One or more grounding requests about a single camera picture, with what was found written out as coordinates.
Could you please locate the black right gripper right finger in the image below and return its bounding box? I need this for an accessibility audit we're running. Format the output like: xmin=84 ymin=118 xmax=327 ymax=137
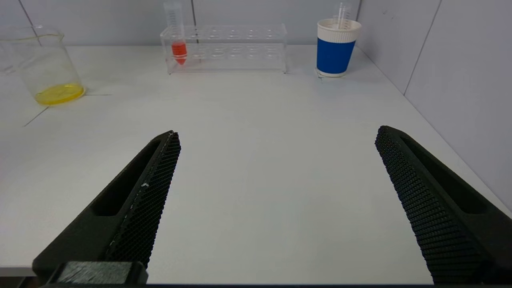
xmin=375 ymin=126 xmax=512 ymax=285

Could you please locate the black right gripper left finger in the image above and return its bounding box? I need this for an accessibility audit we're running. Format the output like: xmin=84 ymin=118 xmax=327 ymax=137
xmin=33 ymin=130 xmax=181 ymax=285

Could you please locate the test tube with yellow pigment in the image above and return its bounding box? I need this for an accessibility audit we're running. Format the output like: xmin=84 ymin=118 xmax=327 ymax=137
xmin=333 ymin=2 xmax=352 ymax=31

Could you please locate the clear glass beaker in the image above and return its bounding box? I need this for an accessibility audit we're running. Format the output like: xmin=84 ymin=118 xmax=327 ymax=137
xmin=4 ymin=26 xmax=86 ymax=106

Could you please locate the test tube with red pigment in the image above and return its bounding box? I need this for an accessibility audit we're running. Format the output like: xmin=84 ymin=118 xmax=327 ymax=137
xmin=163 ymin=2 xmax=188 ymax=66

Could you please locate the clear acrylic test tube rack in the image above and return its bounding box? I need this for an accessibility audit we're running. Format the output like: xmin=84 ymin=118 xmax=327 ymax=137
xmin=0 ymin=40 xmax=20 ymax=75
xmin=160 ymin=23 xmax=288 ymax=75

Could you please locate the blue and white paper cup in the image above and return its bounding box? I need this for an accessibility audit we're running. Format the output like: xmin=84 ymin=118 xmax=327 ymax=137
xmin=316 ymin=18 xmax=362 ymax=78

